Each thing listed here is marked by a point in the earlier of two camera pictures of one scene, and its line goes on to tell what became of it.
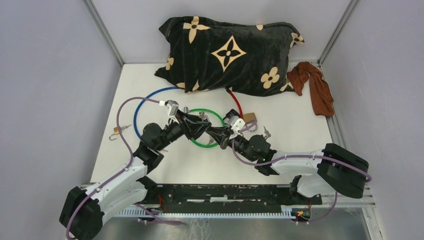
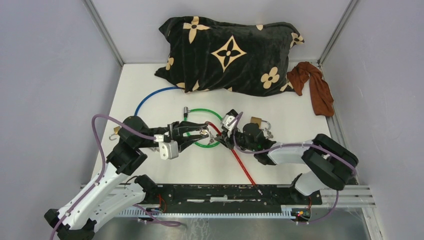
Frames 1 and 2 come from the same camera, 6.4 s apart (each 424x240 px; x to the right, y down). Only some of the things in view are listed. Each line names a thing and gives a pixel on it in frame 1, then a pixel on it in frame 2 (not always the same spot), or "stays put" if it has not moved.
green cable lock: x=210 y=110 stays put
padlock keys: x=266 y=133 stays put
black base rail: x=227 y=196 stays put
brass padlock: x=249 y=118 → x=258 y=120
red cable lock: x=239 y=109 → x=240 y=160
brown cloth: x=320 y=90 stays put
